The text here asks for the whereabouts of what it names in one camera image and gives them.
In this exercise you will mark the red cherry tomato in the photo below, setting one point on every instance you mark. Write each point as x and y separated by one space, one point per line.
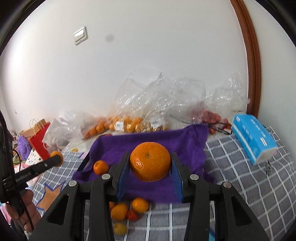
132 215

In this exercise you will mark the clear bag of oranges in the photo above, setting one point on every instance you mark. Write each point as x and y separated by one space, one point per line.
126 122

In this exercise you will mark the brown paper bag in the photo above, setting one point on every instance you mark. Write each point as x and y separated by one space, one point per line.
38 125

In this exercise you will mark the small mandarin orange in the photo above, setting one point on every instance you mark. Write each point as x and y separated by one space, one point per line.
55 153
100 167
111 205

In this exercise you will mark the person's left hand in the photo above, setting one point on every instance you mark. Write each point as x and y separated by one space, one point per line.
32 213

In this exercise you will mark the grey checked blanket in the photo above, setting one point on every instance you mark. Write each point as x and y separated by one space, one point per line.
231 185

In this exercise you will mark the purple plush item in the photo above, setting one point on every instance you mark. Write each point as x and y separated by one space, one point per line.
23 146

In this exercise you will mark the clear bag of brownish fruit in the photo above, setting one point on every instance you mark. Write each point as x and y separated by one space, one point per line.
155 122

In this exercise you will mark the large orange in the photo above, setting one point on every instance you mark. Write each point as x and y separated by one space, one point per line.
150 162

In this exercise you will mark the yellow-green citrus fruit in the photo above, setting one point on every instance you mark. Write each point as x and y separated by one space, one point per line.
120 228

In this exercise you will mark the whitish plastic bag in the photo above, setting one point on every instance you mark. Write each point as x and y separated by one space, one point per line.
56 131

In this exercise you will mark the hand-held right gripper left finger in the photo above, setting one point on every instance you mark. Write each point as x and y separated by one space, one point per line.
121 183

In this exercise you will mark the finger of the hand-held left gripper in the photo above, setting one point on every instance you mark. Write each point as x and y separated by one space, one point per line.
53 162

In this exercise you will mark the red paper bag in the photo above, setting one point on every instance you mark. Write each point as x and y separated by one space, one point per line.
38 143

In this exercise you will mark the blue tissue pack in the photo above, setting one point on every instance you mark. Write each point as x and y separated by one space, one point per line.
253 136

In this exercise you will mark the clear bag of small mandarins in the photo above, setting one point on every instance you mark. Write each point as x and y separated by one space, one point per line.
97 128

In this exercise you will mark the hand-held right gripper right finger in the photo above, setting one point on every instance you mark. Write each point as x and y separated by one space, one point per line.
177 183

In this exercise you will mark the white light switch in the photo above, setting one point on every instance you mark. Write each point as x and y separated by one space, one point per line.
81 36

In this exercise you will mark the medium orange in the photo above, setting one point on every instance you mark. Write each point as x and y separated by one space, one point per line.
119 211
140 205

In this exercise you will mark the purple towel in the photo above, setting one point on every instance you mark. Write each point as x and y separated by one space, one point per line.
185 148

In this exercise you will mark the brown wooden door frame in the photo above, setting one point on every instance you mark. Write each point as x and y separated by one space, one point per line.
251 58

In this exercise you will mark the white dotted bag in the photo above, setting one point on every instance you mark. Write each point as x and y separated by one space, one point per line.
34 157

